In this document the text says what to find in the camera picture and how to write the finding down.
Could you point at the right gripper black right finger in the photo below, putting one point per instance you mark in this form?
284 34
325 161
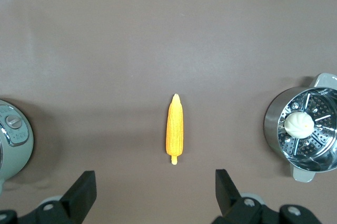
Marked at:
227 195

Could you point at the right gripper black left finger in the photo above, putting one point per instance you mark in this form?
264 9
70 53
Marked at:
79 195

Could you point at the yellow toy corn cob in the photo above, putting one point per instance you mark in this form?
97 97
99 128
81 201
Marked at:
174 129

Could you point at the white toy steamed bun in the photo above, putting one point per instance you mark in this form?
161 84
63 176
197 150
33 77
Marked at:
298 125

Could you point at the perforated steel steamer tray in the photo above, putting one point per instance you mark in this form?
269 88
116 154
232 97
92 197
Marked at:
323 129

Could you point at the brown table cover mat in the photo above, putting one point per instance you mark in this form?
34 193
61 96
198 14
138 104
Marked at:
168 37

